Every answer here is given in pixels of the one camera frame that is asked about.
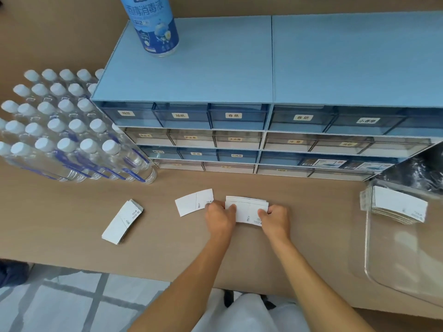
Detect single white card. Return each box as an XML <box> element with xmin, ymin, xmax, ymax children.
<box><xmin>175</xmin><ymin>189</ymin><xmax>214</xmax><ymax>217</ymax></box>

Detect clear plastic bin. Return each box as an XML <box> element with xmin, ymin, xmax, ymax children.
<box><xmin>349</xmin><ymin>179</ymin><xmax>443</xmax><ymax>308</ymax></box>

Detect blue drawer cabinet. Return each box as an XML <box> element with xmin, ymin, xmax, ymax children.
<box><xmin>255</xmin><ymin>12</ymin><xmax>443</xmax><ymax>182</ymax></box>
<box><xmin>90</xmin><ymin>15</ymin><xmax>275</xmax><ymax>175</ymax></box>

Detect thick stack of white cards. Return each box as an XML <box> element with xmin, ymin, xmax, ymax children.
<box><xmin>101</xmin><ymin>199</ymin><xmax>144</xmax><ymax>245</ymax></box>

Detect person's left forearm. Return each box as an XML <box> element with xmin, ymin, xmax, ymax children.
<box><xmin>127</xmin><ymin>234</ymin><xmax>232</xmax><ymax>332</ymax></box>

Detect rows of labelled plastic drawers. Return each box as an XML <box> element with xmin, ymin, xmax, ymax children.
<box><xmin>258</xmin><ymin>105</ymin><xmax>437</xmax><ymax>181</ymax></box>
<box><xmin>100</xmin><ymin>102</ymin><xmax>271</xmax><ymax>174</ymax></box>

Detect person's right forearm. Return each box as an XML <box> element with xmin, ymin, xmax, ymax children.
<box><xmin>266</xmin><ymin>236</ymin><xmax>378</xmax><ymax>332</ymax></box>

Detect thin stack of white cards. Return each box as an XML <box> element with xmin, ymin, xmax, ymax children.
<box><xmin>225</xmin><ymin>196</ymin><xmax>269</xmax><ymax>227</ymax></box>

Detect person's right hand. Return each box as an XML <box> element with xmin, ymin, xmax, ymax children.
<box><xmin>257</xmin><ymin>205</ymin><xmax>291</xmax><ymax>242</ymax></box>

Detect blue white spray can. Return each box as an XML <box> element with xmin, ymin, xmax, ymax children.
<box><xmin>119</xmin><ymin>0</ymin><xmax>180</xmax><ymax>58</ymax></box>

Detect group of clear water bottles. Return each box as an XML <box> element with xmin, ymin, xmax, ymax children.
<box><xmin>0</xmin><ymin>68</ymin><xmax>158</xmax><ymax>186</ymax></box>

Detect black plastic bag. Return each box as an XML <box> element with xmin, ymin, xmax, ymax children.
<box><xmin>379</xmin><ymin>156</ymin><xmax>443</xmax><ymax>196</ymax></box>

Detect person's white clothing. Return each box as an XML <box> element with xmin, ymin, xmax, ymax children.
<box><xmin>192</xmin><ymin>290</ymin><xmax>302</xmax><ymax>332</ymax></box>

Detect dark blue object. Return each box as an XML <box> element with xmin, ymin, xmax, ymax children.
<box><xmin>0</xmin><ymin>259</ymin><xmax>30</xmax><ymax>288</ymax></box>

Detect person's left hand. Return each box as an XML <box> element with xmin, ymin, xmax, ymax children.
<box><xmin>205</xmin><ymin>200</ymin><xmax>238</xmax><ymax>239</ymax></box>

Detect fanned stack of white cards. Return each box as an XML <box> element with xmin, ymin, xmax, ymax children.
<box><xmin>359</xmin><ymin>185</ymin><xmax>429</xmax><ymax>225</ymax></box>

